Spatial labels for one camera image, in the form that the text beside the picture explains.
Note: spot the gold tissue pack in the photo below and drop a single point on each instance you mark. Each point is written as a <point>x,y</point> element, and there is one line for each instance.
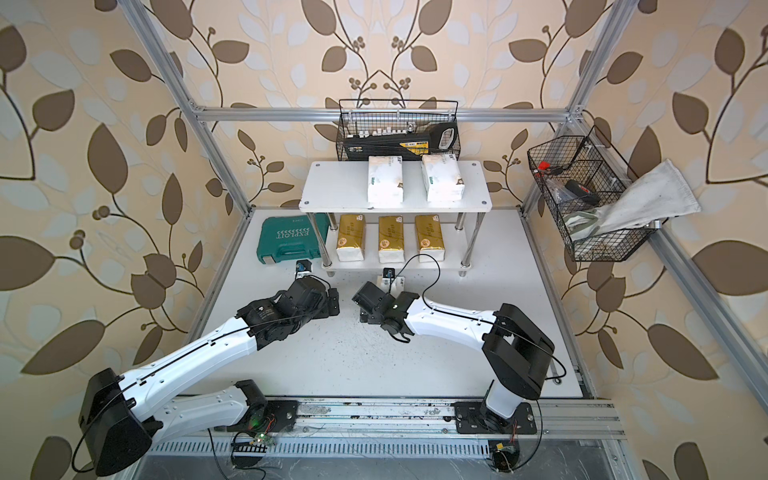
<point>391,244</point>
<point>350,243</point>
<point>429,236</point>

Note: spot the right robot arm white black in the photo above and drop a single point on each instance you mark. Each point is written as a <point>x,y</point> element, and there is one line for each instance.
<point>518,351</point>

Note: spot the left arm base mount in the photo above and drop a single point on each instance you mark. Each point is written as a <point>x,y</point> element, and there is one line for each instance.
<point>273,415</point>

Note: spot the black wire basket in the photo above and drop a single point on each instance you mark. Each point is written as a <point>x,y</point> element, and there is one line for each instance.
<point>575,180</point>
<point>354,114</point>

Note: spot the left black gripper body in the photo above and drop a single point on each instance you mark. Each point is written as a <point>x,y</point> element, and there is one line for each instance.
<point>323,312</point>

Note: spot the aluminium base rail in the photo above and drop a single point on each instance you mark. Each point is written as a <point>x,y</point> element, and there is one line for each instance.
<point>403,428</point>

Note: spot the right black wire basket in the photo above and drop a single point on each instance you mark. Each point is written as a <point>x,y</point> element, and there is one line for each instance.
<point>575,180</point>

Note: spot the green plastic tool case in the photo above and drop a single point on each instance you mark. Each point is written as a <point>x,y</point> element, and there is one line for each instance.
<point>287,238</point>

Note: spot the white tissue pack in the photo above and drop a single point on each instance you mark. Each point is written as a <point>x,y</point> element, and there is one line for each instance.
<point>398,287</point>
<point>442,178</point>
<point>385,181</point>

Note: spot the black yellow tool box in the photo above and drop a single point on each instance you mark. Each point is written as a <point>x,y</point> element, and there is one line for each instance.
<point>411,142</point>

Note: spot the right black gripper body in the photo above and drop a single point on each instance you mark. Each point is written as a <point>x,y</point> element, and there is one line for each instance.
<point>374,319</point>

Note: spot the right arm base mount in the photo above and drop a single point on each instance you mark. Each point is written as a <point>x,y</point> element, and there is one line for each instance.
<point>495,418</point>

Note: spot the back black wire basket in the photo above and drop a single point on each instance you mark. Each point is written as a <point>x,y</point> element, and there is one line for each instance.
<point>354,114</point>

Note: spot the white cloth rag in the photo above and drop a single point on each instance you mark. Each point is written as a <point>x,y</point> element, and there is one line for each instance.
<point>661,193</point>

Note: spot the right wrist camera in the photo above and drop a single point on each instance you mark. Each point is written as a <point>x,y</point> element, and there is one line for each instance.
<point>389,276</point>

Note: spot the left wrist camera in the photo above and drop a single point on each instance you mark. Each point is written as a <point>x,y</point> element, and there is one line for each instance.
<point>303,268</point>

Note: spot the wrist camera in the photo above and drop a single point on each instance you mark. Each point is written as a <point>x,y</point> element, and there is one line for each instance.
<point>303,268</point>
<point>389,276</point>

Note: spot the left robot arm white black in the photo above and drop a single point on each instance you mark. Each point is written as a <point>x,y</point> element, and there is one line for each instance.
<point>124,415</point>

